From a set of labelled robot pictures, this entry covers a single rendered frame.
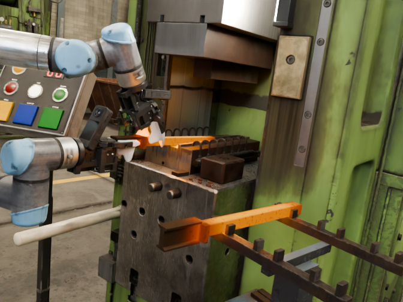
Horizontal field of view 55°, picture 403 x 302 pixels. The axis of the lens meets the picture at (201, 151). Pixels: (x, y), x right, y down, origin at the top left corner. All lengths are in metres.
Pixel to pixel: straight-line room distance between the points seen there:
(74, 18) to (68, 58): 9.43
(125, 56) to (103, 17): 9.73
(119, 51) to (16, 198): 0.41
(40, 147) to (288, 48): 0.70
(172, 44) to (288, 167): 0.51
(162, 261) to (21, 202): 0.52
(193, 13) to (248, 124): 0.60
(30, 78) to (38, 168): 0.73
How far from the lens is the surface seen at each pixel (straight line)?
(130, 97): 1.04
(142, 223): 1.28
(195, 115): 1.58
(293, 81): 1.13
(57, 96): 1.48
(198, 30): 1.17
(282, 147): 1.17
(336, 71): 1.12
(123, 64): 1.00
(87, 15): 10.48
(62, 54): 0.86
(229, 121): 1.66
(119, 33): 0.98
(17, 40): 0.90
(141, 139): 1.09
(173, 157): 1.22
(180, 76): 1.48
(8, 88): 1.59
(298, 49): 1.13
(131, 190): 1.29
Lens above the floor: 1.22
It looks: 11 degrees down
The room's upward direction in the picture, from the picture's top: 7 degrees clockwise
